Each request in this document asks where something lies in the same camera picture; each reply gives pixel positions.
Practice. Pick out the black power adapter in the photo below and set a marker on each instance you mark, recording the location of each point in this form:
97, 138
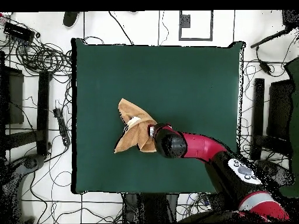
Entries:
265, 66

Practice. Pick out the black stand bar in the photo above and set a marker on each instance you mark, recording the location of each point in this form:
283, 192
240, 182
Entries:
43, 112
258, 112

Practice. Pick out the orange terry towel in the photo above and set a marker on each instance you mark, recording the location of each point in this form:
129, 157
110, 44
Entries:
130, 140

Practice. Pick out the black power strip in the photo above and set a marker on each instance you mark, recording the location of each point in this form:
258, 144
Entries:
62, 123

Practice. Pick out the grey square frame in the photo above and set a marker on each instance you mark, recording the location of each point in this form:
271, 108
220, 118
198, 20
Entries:
196, 39

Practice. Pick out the dark green table cloth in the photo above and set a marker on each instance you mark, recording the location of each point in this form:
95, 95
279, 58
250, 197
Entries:
163, 81

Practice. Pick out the dark flat panel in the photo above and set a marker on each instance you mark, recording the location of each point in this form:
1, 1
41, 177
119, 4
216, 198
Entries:
279, 109
15, 98

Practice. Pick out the black boom stand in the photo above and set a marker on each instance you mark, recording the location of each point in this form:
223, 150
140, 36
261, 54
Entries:
268, 38

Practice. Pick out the black oval object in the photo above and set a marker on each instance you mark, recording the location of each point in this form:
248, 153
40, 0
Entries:
70, 18

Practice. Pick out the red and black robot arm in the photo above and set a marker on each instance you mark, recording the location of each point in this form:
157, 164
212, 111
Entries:
201, 145

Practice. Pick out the black electronics box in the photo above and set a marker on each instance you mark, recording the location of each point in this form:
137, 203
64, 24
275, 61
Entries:
18, 31

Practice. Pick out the black chair base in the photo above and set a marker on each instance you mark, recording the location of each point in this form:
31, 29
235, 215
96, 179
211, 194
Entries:
271, 171
30, 163

